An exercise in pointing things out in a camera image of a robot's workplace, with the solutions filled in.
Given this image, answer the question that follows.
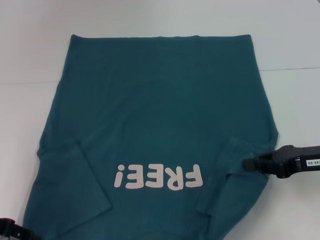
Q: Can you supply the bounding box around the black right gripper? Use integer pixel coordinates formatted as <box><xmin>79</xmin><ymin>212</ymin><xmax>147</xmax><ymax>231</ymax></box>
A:
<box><xmin>242</xmin><ymin>144</ymin><xmax>320</xmax><ymax>179</ymax></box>

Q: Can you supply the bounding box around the teal t-shirt with FREE print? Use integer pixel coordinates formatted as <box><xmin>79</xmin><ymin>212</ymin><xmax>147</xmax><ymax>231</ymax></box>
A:
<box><xmin>21</xmin><ymin>33</ymin><xmax>280</xmax><ymax>240</ymax></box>

